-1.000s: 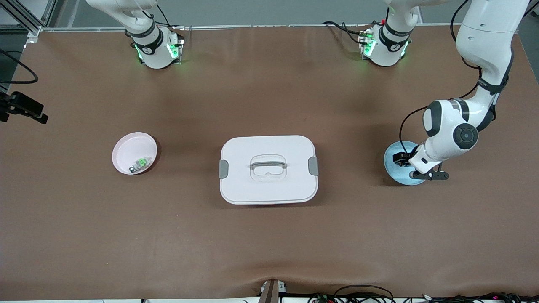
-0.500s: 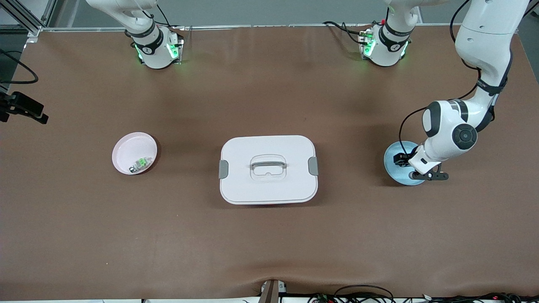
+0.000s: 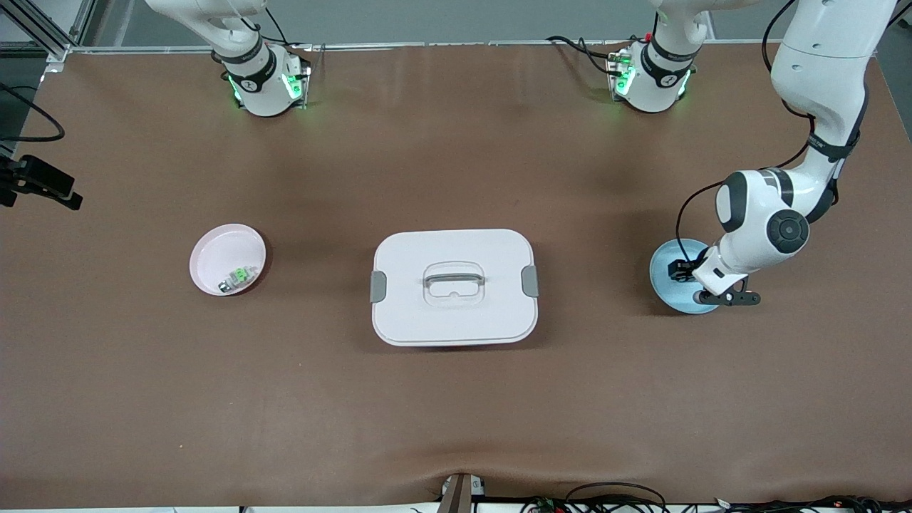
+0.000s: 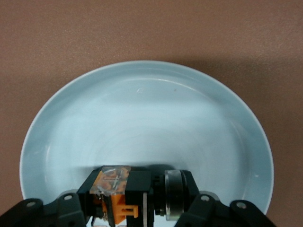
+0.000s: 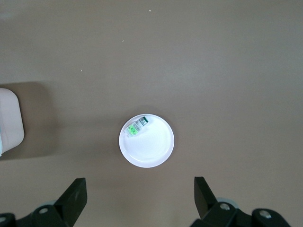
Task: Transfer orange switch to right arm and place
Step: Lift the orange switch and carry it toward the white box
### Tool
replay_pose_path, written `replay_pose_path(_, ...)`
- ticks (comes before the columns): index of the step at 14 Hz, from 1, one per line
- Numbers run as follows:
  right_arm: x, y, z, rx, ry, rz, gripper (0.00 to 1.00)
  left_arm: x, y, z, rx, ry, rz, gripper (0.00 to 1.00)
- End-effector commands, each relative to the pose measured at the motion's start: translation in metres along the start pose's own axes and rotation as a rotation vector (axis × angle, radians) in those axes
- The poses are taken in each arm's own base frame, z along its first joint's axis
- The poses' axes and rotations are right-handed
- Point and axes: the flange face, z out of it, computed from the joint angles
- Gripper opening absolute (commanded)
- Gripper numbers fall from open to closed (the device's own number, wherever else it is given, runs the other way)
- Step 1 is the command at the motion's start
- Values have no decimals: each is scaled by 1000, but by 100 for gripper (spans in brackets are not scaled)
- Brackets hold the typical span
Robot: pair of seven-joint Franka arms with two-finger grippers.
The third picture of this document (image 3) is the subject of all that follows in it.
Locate light blue round plate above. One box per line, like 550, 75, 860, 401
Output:
648, 238, 720, 315

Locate pink round plate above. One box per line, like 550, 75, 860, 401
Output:
189, 224, 267, 297

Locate white lidded storage box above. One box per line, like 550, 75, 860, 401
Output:
370, 228, 540, 348

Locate brown table mat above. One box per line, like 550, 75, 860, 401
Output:
0, 43, 912, 508

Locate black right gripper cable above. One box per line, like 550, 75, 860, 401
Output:
0, 82, 66, 143

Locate aluminium frame post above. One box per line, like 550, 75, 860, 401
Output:
0, 0, 98, 62

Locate green and silver switch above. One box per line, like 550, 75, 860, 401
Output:
218, 265, 259, 294

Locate black looped cable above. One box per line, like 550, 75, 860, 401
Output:
566, 482, 668, 513

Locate black arm base cable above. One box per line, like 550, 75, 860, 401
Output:
546, 35, 619, 76

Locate black cable bundle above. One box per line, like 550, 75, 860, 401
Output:
712, 494, 912, 513

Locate camera mount post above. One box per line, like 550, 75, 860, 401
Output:
436, 472, 487, 513

